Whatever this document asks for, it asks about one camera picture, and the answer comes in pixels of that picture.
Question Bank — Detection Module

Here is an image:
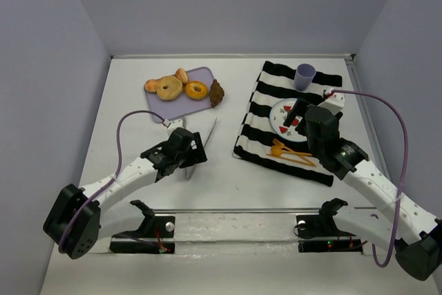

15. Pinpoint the brown chocolate croissant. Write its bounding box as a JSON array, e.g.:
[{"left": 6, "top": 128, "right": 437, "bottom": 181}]
[{"left": 209, "top": 79, "right": 224, "bottom": 108}]

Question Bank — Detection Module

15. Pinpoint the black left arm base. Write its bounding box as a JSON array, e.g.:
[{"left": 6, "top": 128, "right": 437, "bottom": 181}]
[{"left": 109, "top": 200, "right": 175, "bottom": 254}]

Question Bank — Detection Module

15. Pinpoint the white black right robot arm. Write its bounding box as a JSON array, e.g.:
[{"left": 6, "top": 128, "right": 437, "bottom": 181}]
[{"left": 285, "top": 100, "right": 441, "bottom": 281}]

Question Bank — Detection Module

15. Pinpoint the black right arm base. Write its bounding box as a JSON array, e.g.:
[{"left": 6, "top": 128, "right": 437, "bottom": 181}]
[{"left": 293, "top": 198, "right": 365, "bottom": 253}]

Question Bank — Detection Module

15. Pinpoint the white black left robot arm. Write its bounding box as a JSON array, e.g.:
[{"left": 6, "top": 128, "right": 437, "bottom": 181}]
[{"left": 43, "top": 128, "right": 207, "bottom": 260}]

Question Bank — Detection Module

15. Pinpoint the pale round bread bun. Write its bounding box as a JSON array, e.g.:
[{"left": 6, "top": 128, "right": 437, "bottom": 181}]
[{"left": 144, "top": 79, "right": 159, "bottom": 93}]

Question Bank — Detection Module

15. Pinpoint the small glazed bread roll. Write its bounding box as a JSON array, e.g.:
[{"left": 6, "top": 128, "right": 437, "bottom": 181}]
[{"left": 175, "top": 68, "right": 189, "bottom": 85}]

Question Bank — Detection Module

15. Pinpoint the watermelon pattern plate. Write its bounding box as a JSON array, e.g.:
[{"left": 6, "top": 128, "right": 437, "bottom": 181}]
[{"left": 269, "top": 98, "right": 306, "bottom": 142}]

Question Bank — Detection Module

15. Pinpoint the orange plastic fork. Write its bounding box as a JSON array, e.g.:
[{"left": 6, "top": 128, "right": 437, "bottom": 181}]
[{"left": 273, "top": 139, "right": 292, "bottom": 150}]

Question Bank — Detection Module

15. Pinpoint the orange plastic spoon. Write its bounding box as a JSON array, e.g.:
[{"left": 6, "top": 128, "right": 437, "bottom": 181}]
[{"left": 271, "top": 145, "right": 312, "bottom": 157}]

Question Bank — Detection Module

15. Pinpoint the lavender plastic cup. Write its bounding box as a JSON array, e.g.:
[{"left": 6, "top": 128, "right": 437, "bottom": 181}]
[{"left": 294, "top": 64, "right": 316, "bottom": 91}]

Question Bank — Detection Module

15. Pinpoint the black white striped cloth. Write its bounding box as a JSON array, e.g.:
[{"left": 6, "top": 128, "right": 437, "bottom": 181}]
[{"left": 233, "top": 61, "right": 343, "bottom": 187}]

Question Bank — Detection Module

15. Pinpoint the orange plastic knife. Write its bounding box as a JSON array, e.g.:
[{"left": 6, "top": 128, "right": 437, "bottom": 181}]
[{"left": 265, "top": 151, "right": 317, "bottom": 167}]

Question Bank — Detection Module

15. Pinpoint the lavender plastic tray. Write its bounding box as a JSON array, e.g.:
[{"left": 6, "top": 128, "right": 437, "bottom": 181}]
[{"left": 145, "top": 66, "right": 215, "bottom": 120}]

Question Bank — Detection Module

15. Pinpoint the orange glazed donut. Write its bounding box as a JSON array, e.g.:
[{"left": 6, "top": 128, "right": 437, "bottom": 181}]
[{"left": 185, "top": 81, "right": 209, "bottom": 100}]

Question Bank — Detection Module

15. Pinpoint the large beige bagel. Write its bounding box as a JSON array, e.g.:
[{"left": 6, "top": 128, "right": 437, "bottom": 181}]
[{"left": 156, "top": 76, "right": 183, "bottom": 101}]

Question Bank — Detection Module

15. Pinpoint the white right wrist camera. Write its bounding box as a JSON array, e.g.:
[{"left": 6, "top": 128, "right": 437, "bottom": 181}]
[{"left": 320, "top": 88, "right": 345, "bottom": 115}]

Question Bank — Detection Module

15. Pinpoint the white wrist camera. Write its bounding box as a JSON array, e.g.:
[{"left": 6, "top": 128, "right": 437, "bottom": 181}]
[
  {"left": 320, "top": 88, "right": 345, "bottom": 115},
  {"left": 162, "top": 118, "right": 186, "bottom": 135}
]

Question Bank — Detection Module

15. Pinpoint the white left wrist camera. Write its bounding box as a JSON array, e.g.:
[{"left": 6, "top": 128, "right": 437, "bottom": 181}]
[{"left": 162, "top": 118, "right": 186, "bottom": 135}]

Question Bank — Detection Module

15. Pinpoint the metal table edge rail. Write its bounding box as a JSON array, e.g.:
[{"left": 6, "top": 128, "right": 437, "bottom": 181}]
[{"left": 110, "top": 53, "right": 354, "bottom": 61}]

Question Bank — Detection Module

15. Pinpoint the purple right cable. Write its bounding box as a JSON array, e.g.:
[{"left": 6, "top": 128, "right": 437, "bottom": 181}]
[{"left": 331, "top": 89, "right": 409, "bottom": 269}]

